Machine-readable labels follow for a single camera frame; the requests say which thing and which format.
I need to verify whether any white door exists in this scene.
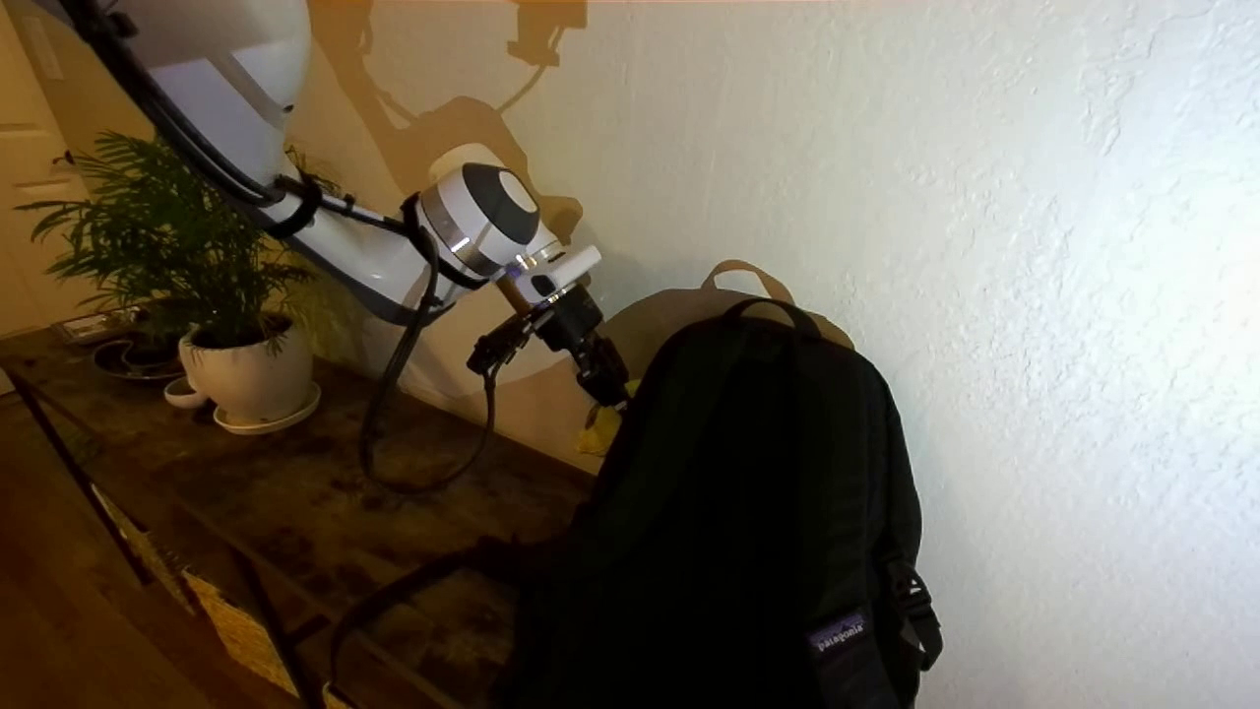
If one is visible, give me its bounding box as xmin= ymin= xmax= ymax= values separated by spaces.
xmin=0 ymin=0 xmax=87 ymax=341

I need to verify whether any black backpack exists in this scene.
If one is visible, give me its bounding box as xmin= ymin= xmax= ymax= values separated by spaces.
xmin=326 ymin=295 xmax=950 ymax=709

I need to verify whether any white plant pot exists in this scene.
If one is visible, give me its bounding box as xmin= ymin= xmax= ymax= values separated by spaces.
xmin=173 ymin=316 xmax=324 ymax=427

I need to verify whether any small white dish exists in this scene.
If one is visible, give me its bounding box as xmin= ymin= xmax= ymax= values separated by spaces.
xmin=161 ymin=376 xmax=212 ymax=415

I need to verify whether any white pot saucer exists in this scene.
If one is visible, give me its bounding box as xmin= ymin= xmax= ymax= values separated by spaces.
xmin=209 ymin=383 xmax=326 ymax=442

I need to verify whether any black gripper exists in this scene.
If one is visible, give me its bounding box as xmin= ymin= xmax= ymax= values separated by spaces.
xmin=520 ymin=285 xmax=635 ymax=409

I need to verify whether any dark wooden sideboard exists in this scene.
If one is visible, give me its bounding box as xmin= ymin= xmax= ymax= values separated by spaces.
xmin=2 ymin=372 xmax=329 ymax=709

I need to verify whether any dark round plant saucer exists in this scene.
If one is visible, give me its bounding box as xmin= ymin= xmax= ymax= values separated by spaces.
xmin=90 ymin=331 xmax=181 ymax=387

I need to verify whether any black velcro strap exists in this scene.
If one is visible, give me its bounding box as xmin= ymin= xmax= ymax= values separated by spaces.
xmin=265 ymin=174 xmax=326 ymax=245

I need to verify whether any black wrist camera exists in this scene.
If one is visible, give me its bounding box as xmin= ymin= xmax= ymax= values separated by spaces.
xmin=465 ymin=316 xmax=543 ymax=383

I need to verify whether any green palm houseplant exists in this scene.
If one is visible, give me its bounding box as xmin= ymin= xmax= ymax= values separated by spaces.
xmin=16 ymin=131 xmax=317 ymax=355

